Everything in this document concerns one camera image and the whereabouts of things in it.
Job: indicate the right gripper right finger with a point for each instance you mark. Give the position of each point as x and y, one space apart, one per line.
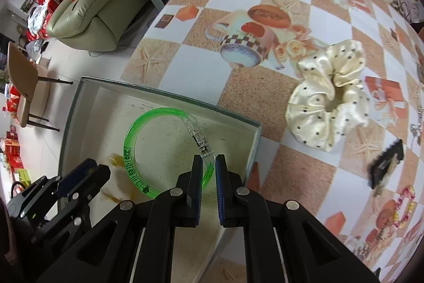
240 207

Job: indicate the green leather sofa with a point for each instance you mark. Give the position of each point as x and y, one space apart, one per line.
94 25

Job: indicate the wooden chair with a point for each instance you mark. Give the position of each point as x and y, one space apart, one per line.
24 77

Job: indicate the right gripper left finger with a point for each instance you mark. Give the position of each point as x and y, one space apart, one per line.
178 207

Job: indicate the grey shallow tray box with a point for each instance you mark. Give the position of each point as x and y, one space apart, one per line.
100 116

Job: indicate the checkered patterned tablecloth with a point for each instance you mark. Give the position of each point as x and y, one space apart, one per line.
242 55

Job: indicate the green plastic bangle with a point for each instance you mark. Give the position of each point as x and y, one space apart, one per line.
193 128

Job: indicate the cream polka dot scrunchie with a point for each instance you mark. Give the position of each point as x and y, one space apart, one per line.
330 101

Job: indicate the black hair clip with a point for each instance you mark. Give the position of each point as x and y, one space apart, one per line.
382 168

